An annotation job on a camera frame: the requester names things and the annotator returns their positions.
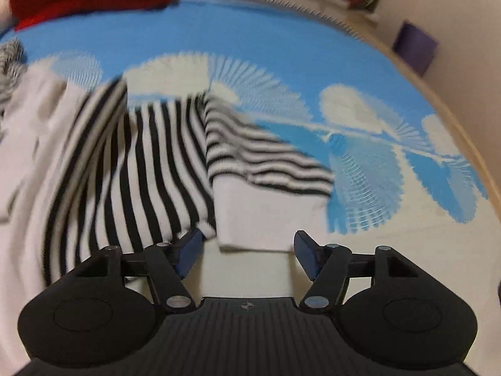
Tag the black white striped shirt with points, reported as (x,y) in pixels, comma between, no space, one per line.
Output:
(156,172)

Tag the blue white patterned mat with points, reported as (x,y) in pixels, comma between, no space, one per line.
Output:
(274,39)

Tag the purple box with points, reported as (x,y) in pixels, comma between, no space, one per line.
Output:
(415,47)

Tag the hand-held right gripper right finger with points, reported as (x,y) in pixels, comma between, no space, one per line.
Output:
(306,253)

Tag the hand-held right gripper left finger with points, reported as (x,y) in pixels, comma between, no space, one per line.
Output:
(190,251)

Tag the grey striped cloth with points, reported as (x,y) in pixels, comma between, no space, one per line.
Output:
(9,62)

